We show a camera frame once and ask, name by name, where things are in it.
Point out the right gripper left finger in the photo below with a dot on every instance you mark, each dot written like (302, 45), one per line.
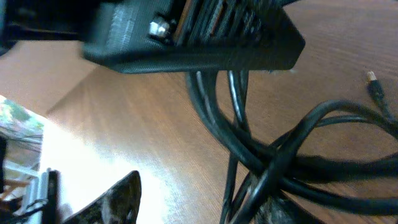
(119, 204)

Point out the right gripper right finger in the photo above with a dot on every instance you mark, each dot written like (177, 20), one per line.
(279, 209)

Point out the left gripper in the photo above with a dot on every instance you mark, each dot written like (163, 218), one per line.
(190, 36)

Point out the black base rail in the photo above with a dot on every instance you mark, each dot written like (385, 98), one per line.
(40, 202)

